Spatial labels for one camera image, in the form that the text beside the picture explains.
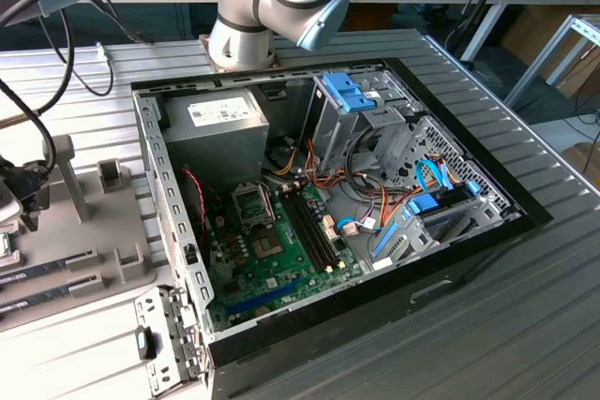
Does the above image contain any metal socket cover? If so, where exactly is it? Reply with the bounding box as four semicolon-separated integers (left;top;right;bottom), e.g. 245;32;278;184
231;182;278;234

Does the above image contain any CPU socket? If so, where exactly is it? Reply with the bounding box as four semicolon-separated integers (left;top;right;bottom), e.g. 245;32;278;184
249;232;286;262

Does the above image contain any black RAM slot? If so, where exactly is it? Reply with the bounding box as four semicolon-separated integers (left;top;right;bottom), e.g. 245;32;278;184
286;187;337;273
292;185;343;271
298;183;351;268
279;189;330;274

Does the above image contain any grey metal drive cage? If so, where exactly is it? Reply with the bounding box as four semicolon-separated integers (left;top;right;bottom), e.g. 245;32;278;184
299;69;426;176

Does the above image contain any white board power connector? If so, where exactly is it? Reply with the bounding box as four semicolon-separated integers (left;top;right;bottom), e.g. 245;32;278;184
321;213;339;243

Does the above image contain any green motherboard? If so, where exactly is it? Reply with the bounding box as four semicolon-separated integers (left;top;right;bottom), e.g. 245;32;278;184
202;180;368;334

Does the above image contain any grey power supply unit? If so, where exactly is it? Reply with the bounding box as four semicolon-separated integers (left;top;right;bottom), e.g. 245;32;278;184
160;87;272;191

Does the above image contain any blue plastic drive carrier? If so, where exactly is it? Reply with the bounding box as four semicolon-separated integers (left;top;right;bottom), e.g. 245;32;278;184
322;71;377;113

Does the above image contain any black case fan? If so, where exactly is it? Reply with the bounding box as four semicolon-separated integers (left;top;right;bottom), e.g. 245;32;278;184
181;168;210;237

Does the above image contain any hard disk in blue carrier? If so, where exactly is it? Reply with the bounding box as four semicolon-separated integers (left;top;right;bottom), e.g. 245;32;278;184
405;178;481;219

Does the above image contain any blue expansion slot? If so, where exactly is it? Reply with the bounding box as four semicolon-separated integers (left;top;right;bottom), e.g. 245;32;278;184
223;277;305;319

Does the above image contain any grey metal disk bay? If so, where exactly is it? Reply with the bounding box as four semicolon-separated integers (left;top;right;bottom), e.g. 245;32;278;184
372;193;521;271

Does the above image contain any black open PC case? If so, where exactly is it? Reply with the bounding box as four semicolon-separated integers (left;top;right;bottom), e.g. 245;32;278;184
129;56;555;400

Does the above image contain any black teal latch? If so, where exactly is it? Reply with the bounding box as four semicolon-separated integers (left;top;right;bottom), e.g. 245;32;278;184
134;326;158;362

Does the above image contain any grey parts rack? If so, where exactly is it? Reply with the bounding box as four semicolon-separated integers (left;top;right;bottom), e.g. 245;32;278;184
0;134;158;331

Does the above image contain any RAM stick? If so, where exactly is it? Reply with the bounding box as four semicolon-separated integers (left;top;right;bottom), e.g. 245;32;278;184
0;259;71;285
0;288;74;317

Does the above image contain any large brown cardboard box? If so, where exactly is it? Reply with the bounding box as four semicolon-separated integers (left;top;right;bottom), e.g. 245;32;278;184
501;4;600;99

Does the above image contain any coloured power wire bundle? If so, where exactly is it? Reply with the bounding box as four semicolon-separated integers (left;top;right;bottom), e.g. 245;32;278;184
269;137;423;232

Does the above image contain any twisted fan wire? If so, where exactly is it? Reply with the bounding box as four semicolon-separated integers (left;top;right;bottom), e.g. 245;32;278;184
181;166;224;235

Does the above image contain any blue plastic rail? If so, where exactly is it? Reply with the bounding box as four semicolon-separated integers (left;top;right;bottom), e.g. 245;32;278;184
371;221;400;261

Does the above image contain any blue flat data cable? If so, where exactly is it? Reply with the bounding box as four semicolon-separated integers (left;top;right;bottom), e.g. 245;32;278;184
414;158;454;195

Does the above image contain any metal card retainer bracket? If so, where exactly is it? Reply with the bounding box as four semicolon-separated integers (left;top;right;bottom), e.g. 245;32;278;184
134;283;210;396

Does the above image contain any thin cable with white plug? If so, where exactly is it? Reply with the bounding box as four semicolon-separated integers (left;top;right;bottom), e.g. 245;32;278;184
58;0;154;97

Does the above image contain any thick black cable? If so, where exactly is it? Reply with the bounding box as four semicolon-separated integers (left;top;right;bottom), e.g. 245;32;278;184
0;0;113;176

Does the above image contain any aluminium frame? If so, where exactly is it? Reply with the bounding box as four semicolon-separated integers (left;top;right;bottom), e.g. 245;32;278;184
503;13;600;109

